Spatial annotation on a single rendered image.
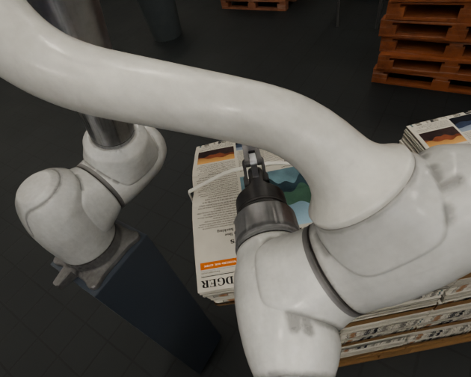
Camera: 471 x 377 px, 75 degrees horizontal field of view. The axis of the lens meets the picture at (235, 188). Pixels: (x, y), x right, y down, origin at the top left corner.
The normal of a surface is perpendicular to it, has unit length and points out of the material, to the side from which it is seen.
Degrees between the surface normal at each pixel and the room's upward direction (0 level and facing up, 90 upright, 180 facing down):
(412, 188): 28
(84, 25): 108
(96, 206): 80
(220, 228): 12
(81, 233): 88
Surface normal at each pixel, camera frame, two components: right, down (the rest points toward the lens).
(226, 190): -0.18, -0.68
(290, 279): -0.54, -0.38
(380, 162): -0.02, -0.47
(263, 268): -0.63, -0.54
